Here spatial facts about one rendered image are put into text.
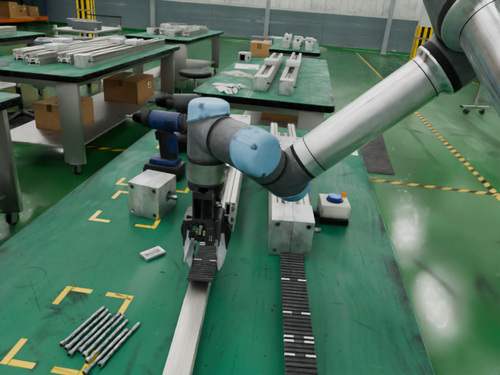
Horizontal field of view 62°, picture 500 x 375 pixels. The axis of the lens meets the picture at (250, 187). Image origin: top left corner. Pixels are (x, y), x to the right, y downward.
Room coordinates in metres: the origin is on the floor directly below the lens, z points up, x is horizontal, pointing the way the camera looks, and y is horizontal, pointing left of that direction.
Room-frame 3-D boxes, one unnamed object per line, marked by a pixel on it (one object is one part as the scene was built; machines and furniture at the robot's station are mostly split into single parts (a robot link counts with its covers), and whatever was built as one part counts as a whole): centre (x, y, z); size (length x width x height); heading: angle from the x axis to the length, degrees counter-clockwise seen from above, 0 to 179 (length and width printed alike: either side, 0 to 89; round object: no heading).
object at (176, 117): (1.26, 0.31, 0.89); 0.20 x 0.08 x 0.22; 82
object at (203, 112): (0.72, 0.08, 1.11); 0.09 x 0.08 x 0.11; 43
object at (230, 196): (1.33, 0.08, 0.82); 0.80 x 0.10 x 0.09; 179
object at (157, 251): (0.80, 0.21, 0.78); 0.05 x 0.03 x 0.01; 136
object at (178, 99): (1.52, 0.30, 0.89); 0.20 x 0.08 x 0.22; 111
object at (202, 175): (0.73, 0.08, 1.03); 0.08 x 0.08 x 0.05
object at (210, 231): (0.72, 0.08, 0.95); 0.09 x 0.08 x 0.12; 179
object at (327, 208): (1.05, -0.23, 0.81); 0.10 x 0.08 x 0.06; 89
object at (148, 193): (1.02, 0.25, 0.83); 0.11 x 0.10 x 0.10; 74
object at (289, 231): (0.89, -0.12, 0.83); 0.12 x 0.09 x 0.10; 89
